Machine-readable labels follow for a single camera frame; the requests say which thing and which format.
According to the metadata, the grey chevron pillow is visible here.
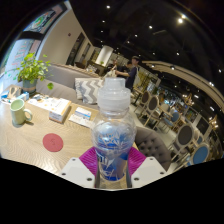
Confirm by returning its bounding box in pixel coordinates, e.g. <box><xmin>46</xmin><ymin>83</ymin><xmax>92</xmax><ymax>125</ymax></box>
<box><xmin>74</xmin><ymin>77</ymin><xmax>105</xmax><ymax>105</ymax></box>

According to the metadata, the flat round red coaster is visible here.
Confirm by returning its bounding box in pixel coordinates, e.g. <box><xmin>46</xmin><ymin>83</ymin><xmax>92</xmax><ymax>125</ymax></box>
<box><xmin>42</xmin><ymin>133</ymin><xmax>64</xmax><ymax>153</ymax></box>

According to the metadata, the black-framed decorated window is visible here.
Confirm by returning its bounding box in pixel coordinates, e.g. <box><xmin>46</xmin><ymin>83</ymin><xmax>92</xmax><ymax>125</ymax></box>
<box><xmin>0</xmin><ymin>1</ymin><xmax>68</xmax><ymax>78</ymax></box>

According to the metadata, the blue and white booklet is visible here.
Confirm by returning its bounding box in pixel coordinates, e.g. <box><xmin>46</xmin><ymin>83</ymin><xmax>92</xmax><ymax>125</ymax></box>
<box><xmin>68</xmin><ymin>106</ymin><xmax>97</xmax><ymax>129</ymax></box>

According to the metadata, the dark grey tufted armchair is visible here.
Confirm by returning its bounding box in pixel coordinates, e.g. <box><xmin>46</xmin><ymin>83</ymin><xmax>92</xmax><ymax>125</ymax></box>
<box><xmin>134</xmin><ymin>125</ymin><xmax>173</xmax><ymax>172</ymax></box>

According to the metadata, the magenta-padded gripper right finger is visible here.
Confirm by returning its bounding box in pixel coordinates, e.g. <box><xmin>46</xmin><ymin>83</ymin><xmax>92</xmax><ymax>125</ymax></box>
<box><xmin>125</xmin><ymin>146</ymin><xmax>168</xmax><ymax>188</ymax></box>

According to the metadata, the clear blue-labelled drink bottle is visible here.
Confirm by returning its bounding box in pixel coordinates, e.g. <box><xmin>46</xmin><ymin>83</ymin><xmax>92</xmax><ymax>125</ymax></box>
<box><xmin>90</xmin><ymin>77</ymin><xmax>138</xmax><ymax>183</ymax></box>

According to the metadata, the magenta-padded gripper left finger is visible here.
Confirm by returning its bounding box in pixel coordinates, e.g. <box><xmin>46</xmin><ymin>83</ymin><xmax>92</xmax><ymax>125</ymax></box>
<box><xmin>59</xmin><ymin>146</ymin><xmax>101</xmax><ymax>188</ymax></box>

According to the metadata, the printed white brochure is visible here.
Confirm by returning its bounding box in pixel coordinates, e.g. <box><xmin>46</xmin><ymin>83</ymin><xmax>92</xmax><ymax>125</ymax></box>
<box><xmin>28</xmin><ymin>94</ymin><xmax>58</xmax><ymax>109</ymax></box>

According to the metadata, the pale green mug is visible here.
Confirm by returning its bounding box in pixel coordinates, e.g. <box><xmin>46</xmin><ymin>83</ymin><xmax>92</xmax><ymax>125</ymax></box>
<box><xmin>9</xmin><ymin>98</ymin><xmax>34</xmax><ymax>126</ymax></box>

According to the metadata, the group of round-backed chairs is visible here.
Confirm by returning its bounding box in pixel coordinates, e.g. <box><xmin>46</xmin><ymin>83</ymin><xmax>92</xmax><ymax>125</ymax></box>
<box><xmin>138</xmin><ymin>89</ymin><xmax>219</xmax><ymax>168</ymax></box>

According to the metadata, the grey curved sofa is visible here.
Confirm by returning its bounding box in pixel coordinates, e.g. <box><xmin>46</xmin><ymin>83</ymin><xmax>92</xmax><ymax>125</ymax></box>
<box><xmin>34</xmin><ymin>63</ymin><xmax>105</xmax><ymax>108</ymax></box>

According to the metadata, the white cardboard box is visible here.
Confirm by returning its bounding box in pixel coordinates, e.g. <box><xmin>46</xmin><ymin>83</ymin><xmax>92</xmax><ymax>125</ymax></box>
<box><xmin>48</xmin><ymin>98</ymin><xmax>72</xmax><ymax>124</ymax></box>

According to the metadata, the green potted plant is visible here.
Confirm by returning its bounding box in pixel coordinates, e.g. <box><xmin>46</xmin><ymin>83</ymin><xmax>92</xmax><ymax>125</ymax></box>
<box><xmin>13</xmin><ymin>53</ymin><xmax>54</xmax><ymax>94</ymax></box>

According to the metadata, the small teal box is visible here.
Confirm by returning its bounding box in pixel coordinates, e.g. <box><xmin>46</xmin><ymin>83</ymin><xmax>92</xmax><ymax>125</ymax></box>
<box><xmin>16</xmin><ymin>91</ymin><xmax>30</xmax><ymax>102</ymax></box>

